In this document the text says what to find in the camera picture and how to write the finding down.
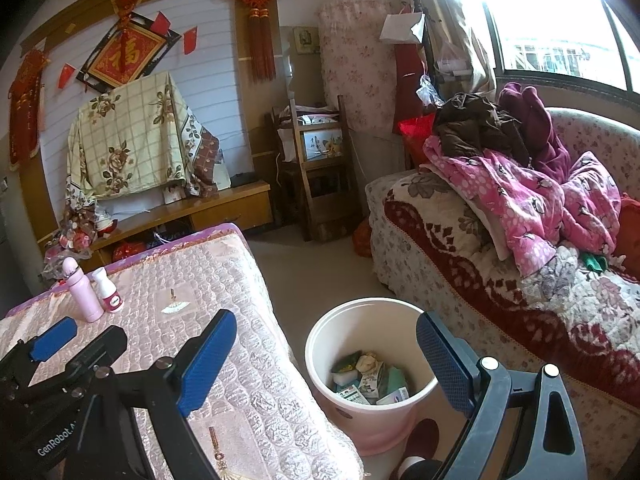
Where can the artificial flower bunch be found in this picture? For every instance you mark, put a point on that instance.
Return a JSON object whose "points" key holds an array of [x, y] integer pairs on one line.
{"points": [[74, 238]]}

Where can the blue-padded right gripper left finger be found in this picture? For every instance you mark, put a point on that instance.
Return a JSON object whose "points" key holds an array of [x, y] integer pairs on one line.
{"points": [[106, 442]]}

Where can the beige cloth ball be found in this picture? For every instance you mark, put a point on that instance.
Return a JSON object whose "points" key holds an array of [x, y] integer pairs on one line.
{"points": [[367, 363]]}

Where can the floral covered tall appliance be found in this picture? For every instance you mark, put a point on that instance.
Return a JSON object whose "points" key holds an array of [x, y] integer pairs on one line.
{"points": [[356, 67]]}

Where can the white barcode carton box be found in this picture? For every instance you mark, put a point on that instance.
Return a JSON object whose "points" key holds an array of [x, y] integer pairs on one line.
{"points": [[373, 386]]}

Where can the pink thermos bottle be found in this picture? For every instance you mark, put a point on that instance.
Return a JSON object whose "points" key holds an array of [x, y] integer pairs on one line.
{"points": [[81, 290]]}

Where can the pink quilted table cover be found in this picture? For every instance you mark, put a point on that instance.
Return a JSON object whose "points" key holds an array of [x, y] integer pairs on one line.
{"points": [[259, 420]]}

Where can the red chinese knot right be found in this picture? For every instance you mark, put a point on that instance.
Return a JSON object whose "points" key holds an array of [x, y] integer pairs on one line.
{"points": [[260, 40]]}

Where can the green towel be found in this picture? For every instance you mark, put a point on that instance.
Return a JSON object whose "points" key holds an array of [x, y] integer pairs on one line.
{"points": [[396, 379]]}

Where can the wooden chair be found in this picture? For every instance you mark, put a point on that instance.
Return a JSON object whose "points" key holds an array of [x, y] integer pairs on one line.
{"points": [[316, 152]]}

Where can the dark clothes pile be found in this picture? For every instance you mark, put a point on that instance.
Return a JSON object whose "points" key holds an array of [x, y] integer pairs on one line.
{"points": [[517, 125]]}

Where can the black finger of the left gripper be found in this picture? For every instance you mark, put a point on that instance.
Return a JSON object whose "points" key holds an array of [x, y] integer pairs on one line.
{"points": [[103, 350]]}

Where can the floral covered sofa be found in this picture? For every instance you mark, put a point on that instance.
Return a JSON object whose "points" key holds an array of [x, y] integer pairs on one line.
{"points": [[430, 248]]}

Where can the red hanging ornament left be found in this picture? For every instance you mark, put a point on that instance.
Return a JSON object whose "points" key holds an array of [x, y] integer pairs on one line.
{"points": [[24, 96]]}

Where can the floral cloth covered television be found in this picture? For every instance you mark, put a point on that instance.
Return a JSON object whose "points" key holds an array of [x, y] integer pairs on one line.
{"points": [[137, 137]]}

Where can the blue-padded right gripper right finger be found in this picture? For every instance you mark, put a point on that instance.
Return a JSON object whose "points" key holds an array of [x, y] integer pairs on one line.
{"points": [[546, 444]]}

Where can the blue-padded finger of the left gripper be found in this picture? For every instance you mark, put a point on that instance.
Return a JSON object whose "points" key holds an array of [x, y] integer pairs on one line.
{"points": [[42, 347]]}

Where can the wooden tv cabinet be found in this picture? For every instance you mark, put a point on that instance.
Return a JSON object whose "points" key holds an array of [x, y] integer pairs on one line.
{"points": [[247, 206]]}

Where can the dark green snack packet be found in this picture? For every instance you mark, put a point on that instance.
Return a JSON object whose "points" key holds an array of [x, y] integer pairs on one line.
{"points": [[346, 363]]}

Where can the pink floral blanket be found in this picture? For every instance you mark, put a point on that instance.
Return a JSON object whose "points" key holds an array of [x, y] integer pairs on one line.
{"points": [[534, 211]]}

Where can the cream trash bucket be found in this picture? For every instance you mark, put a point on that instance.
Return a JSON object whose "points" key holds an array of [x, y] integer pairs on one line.
{"points": [[386, 328]]}

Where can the framed fu character picture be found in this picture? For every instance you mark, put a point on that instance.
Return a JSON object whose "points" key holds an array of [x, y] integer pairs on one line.
{"points": [[127, 53]]}

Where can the blue white medicine box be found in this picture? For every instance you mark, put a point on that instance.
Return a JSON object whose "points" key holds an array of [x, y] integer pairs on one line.
{"points": [[399, 395]]}

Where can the white pill bottle pink label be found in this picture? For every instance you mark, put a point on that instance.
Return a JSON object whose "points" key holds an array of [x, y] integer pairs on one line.
{"points": [[107, 291]]}

